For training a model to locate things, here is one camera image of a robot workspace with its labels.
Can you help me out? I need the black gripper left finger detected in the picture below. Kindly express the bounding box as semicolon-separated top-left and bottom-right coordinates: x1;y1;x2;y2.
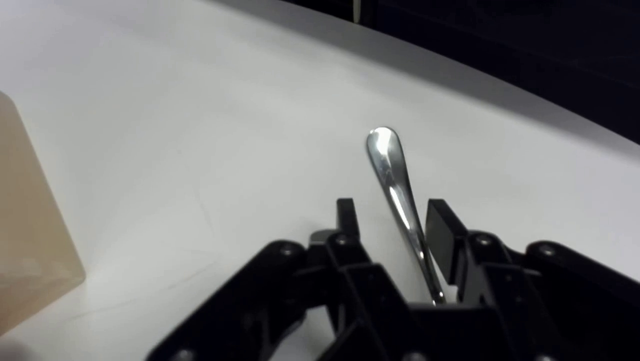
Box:
147;197;416;361

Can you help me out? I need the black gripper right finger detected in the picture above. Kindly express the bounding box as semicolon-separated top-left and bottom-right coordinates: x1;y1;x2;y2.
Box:
426;197;640;361

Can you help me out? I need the metal spoon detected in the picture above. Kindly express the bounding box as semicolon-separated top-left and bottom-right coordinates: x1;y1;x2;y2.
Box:
365;125;449;307

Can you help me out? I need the wooden shape sorter box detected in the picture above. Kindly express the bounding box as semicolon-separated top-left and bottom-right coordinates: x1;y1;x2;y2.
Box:
0;90;88;338

